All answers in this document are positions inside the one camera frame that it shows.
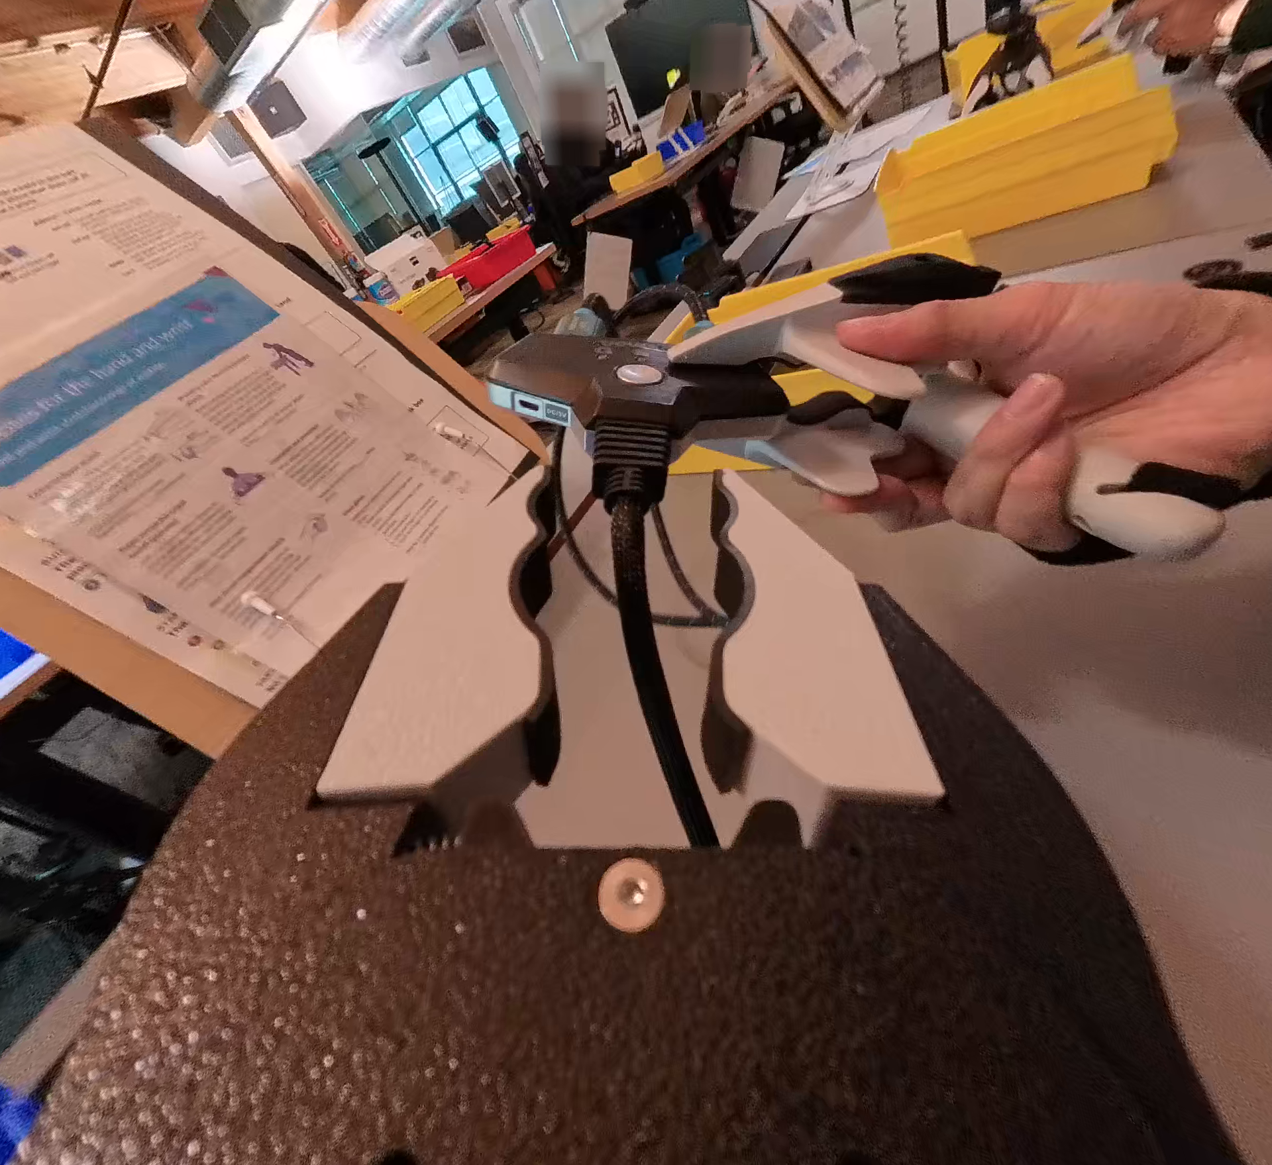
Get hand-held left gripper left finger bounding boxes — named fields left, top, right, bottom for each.
left=317, top=463, right=563, bottom=848

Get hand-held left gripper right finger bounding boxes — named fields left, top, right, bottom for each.
left=704, top=467, right=948, bottom=850

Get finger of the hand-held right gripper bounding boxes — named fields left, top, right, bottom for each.
left=667, top=282, right=931, bottom=416
left=673, top=409, right=907, bottom=498

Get thin black cable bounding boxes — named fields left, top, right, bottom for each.
left=550, top=429, right=740, bottom=632

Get yellow plastic bin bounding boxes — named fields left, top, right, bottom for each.
left=663, top=228, right=978, bottom=413
left=876, top=52, right=1181, bottom=249
left=943, top=0, right=1136, bottom=109

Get black braided cable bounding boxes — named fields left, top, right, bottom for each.
left=591, top=418, right=723, bottom=850

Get black usb hub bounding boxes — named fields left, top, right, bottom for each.
left=486, top=331, right=788, bottom=452

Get person's right hand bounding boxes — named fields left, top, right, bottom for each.
left=823, top=279, right=1272, bottom=552

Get white papers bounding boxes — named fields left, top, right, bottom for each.
left=782, top=106, right=957, bottom=225

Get red plastic bin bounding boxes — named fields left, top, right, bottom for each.
left=436, top=225, right=537, bottom=290

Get tilted document stand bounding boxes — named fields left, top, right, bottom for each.
left=654, top=0, right=889, bottom=135

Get instruction sheet on stand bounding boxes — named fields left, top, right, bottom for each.
left=0, top=119, right=552, bottom=761

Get black claw tool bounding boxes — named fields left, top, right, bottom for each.
left=969, top=0, right=1056, bottom=115

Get white cardboard box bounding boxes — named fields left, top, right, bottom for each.
left=367, top=234, right=445, bottom=292

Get black wall screen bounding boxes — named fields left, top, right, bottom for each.
left=604, top=0, right=762, bottom=119

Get black wall speaker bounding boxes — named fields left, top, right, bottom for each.
left=246, top=78, right=306, bottom=139

